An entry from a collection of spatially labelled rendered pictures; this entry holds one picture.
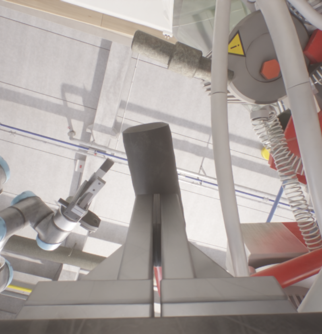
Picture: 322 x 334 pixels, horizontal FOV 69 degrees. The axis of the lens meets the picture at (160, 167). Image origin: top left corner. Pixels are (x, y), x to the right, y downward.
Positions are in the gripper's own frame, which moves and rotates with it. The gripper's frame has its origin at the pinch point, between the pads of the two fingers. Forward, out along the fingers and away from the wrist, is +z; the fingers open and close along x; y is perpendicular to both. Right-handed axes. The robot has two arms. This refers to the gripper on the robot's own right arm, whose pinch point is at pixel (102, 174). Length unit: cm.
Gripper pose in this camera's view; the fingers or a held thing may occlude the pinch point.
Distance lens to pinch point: 68.4
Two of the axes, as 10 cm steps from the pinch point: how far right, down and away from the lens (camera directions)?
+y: -7.6, -5.9, -2.7
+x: -0.2, -4.0, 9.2
